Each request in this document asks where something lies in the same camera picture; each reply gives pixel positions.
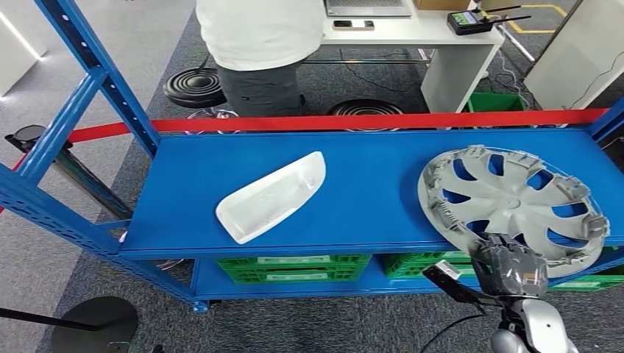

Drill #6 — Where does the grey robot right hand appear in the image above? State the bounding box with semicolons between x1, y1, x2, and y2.
467;232;550;299

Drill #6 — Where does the grey plastic hubcap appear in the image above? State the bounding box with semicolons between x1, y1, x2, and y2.
416;144;610;279

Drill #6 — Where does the blue metal shelf rack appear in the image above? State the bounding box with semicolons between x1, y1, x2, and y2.
0;0;624;315

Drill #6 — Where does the green plastic open bin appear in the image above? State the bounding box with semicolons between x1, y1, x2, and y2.
465;92;530;114
548;246;624;292

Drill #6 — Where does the white desk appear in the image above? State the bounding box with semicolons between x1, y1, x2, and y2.
319;0;506;114

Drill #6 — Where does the red barrier belt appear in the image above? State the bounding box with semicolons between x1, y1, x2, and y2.
67;107;608;145

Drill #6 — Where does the yellow floor tape square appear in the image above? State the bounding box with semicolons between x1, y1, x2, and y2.
506;4;569;35

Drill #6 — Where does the white plastic mirror cover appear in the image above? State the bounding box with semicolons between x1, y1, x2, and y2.
215;151;327;246

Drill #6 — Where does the black router with antennas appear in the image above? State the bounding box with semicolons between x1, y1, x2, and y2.
447;4;532;37

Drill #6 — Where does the brown cardboard box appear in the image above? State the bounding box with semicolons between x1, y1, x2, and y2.
413;0;473;12

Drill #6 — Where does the black phone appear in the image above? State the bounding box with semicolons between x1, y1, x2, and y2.
333;19;375;31

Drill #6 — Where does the grey laptop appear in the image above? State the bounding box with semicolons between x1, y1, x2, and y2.
325;0;413;18

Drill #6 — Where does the person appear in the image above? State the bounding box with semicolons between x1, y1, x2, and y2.
194;0;327;118

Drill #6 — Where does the black stanchion with round base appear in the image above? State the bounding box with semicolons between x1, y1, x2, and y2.
0;296;140;353

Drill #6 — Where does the black stanchion with belt head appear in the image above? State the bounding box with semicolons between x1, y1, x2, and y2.
4;124;133;221

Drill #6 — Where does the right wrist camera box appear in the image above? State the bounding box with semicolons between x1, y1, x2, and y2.
422;260;484;306

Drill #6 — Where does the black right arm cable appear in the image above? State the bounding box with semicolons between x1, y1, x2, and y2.
419;313;499;353

